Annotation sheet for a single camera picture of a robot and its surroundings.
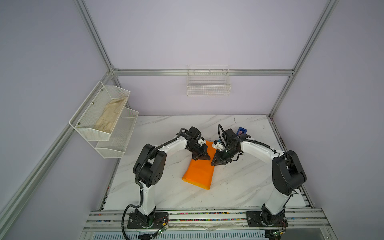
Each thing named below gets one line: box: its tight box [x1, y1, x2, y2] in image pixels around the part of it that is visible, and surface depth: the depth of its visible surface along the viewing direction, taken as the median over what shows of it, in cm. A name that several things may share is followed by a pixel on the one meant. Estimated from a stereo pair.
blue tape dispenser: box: [236, 126, 248, 136], surface depth 106 cm
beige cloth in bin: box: [94, 97, 127, 134], surface depth 81 cm
